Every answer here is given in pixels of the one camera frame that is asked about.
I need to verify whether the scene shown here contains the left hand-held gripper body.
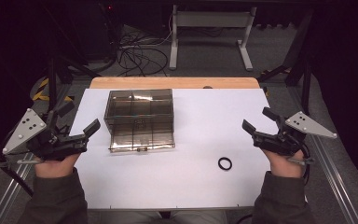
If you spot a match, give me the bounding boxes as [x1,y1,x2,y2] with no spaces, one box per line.
[2,107,90,161]

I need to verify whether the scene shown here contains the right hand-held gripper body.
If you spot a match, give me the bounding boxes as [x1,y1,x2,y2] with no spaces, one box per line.
[252,111,338,157]

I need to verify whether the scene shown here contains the black hair tie ring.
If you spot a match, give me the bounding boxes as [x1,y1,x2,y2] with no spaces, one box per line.
[217,157,233,172]

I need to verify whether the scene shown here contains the clear brown plastic drawer box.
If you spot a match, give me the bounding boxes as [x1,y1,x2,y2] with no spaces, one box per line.
[103,88,176,154]

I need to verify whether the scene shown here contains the person's right hand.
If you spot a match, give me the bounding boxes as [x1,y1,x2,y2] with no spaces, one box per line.
[262,149,306,179]

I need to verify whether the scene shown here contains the person's left hand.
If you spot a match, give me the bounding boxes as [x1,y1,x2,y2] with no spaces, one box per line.
[34,152,82,179]

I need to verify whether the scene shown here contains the black tripod stand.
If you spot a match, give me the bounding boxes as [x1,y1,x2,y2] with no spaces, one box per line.
[31,54,103,114]

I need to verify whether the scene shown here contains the yellow black hazard tape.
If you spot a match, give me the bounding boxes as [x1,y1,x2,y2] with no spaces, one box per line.
[32,77,76,103]

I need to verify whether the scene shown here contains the black metal stand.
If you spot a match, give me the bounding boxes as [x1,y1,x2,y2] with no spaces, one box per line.
[256,57,314,117]

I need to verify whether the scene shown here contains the white table mat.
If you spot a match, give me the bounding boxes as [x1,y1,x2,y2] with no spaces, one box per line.
[69,88,280,210]

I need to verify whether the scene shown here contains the black computer case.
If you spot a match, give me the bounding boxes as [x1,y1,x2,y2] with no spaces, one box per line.
[82,2,120,62]

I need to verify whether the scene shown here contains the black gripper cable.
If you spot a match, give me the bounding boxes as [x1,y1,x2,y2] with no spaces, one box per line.
[300,144,312,189]

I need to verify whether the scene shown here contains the aluminium floor rail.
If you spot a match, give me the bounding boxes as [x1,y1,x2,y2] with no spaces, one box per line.
[0,151,36,224]
[309,134,358,224]

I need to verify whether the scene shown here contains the tangle of black floor cables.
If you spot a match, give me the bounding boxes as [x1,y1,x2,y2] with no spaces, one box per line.
[116,23,172,77]

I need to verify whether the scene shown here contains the white metal desk frame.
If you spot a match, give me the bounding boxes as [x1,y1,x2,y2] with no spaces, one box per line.
[168,4,258,72]

